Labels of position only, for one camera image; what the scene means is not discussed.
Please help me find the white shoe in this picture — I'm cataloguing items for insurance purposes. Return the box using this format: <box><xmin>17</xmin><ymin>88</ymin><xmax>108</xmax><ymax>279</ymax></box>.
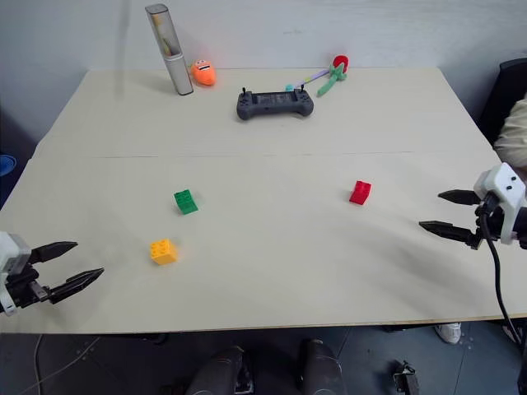
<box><xmin>433</xmin><ymin>322</ymin><xmax>463</xmax><ymax>346</ymax></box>

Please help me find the yellow toy brick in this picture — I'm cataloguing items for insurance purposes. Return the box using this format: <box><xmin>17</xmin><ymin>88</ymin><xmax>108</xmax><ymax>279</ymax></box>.
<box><xmin>149</xmin><ymin>238</ymin><xmax>180</xmax><ymax>267</ymax></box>

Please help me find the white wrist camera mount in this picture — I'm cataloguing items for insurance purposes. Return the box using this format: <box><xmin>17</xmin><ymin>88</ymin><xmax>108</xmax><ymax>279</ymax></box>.
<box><xmin>473</xmin><ymin>162</ymin><xmax>527</xmax><ymax>247</ymax></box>
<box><xmin>0</xmin><ymin>231</ymin><xmax>32</xmax><ymax>317</ymax></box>

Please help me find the orange plush toy with face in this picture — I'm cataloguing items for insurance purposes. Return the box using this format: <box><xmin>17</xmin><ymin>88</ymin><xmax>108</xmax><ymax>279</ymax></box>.
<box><xmin>189</xmin><ymin>58</ymin><xmax>217</xmax><ymax>87</ymax></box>

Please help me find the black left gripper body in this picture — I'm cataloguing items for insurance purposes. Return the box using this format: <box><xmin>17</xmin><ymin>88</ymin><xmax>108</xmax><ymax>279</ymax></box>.
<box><xmin>6</xmin><ymin>263</ymin><xmax>53</xmax><ymax>309</ymax></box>

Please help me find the green toy brick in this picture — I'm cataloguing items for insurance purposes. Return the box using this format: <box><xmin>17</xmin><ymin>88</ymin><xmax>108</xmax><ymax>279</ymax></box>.
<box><xmin>173</xmin><ymin>188</ymin><xmax>199</xmax><ymax>216</ymax></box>

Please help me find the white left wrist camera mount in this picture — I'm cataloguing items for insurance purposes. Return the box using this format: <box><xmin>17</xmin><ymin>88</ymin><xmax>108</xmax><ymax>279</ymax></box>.
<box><xmin>0</xmin><ymin>231</ymin><xmax>32</xmax><ymax>317</ymax></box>

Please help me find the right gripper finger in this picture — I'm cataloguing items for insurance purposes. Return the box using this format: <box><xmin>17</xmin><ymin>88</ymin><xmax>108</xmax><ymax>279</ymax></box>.
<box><xmin>436</xmin><ymin>188</ymin><xmax>483</xmax><ymax>207</ymax></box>
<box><xmin>418</xmin><ymin>220</ymin><xmax>481</xmax><ymax>250</ymax></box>

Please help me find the purple yellow stick toy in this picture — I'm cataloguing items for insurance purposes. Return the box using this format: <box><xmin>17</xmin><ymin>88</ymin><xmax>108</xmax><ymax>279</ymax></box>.
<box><xmin>285</xmin><ymin>69</ymin><xmax>332</xmax><ymax>92</ymax></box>

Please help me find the tall silver tube case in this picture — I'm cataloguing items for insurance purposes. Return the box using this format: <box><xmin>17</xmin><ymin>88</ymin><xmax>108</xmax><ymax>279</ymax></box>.
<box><xmin>144</xmin><ymin>3</ymin><xmax>195</xmax><ymax>96</ymax></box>

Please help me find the dark rounded shape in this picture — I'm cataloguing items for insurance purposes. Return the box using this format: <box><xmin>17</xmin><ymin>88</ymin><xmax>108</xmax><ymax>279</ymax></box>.
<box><xmin>296</xmin><ymin>337</ymin><xmax>347</xmax><ymax>395</ymax></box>
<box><xmin>184</xmin><ymin>345</ymin><xmax>253</xmax><ymax>395</ymax></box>

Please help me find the black handheld game controller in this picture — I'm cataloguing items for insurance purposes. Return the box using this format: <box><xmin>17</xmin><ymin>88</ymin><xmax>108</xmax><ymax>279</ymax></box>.
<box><xmin>236</xmin><ymin>86</ymin><xmax>315</xmax><ymax>122</ymax></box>

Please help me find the yellow green toothbrush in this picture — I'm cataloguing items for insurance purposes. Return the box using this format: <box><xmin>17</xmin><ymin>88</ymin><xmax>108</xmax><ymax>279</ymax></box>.
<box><xmin>151</xmin><ymin>12</ymin><xmax>180</xmax><ymax>57</ymax></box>

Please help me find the black device on floor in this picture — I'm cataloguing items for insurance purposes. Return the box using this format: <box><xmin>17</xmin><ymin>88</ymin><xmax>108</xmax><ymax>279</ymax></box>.
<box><xmin>391</xmin><ymin>359</ymin><xmax>422</xmax><ymax>395</ymax></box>

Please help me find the blue round object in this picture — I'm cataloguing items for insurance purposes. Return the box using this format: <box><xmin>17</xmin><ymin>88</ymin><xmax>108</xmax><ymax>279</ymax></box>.
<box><xmin>0</xmin><ymin>153</ymin><xmax>18</xmax><ymax>178</ymax></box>

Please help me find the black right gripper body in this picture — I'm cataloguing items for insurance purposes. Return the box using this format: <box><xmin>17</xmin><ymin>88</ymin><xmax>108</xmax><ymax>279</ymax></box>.
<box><xmin>474</xmin><ymin>193</ymin><xmax>506</xmax><ymax>250</ymax></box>

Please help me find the red plush rose green stem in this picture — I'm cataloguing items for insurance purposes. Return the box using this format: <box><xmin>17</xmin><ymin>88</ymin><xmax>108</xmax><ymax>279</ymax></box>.
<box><xmin>315</xmin><ymin>54</ymin><xmax>351</xmax><ymax>98</ymax></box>

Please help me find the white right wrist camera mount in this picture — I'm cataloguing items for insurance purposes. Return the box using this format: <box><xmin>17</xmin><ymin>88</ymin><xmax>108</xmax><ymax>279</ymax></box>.
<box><xmin>473</xmin><ymin>162</ymin><xmax>527</xmax><ymax>247</ymax></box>

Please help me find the person in beige clothing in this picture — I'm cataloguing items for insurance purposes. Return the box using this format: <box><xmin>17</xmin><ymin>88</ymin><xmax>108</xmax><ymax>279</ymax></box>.
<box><xmin>492</xmin><ymin>97</ymin><xmax>527</xmax><ymax>170</ymax></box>

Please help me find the red toy brick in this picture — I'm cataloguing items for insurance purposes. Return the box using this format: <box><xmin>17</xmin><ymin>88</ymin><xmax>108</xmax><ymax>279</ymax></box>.
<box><xmin>348</xmin><ymin>179</ymin><xmax>372</xmax><ymax>206</ymax></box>

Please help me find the black chair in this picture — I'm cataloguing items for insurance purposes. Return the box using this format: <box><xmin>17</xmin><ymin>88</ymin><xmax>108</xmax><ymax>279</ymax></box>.
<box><xmin>477</xmin><ymin>58</ymin><xmax>527</xmax><ymax>146</ymax></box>

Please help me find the white floor cable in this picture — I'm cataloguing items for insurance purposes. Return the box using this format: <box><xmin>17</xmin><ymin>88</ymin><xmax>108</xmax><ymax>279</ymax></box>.
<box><xmin>16</xmin><ymin>332</ymin><xmax>102</xmax><ymax>395</ymax></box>

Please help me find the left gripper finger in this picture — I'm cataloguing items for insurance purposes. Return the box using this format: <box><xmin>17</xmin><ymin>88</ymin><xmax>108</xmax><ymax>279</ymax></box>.
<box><xmin>29</xmin><ymin>240</ymin><xmax>79</xmax><ymax>265</ymax></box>
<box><xmin>49</xmin><ymin>267</ymin><xmax>105</xmax><ymax>305</ymax></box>

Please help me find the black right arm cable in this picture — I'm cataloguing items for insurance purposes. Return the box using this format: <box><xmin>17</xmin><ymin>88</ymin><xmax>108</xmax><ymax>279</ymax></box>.
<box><xmin>480</xmin><ymin>194</ymin><xmax>527</xmax><ymax>346</ymax></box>

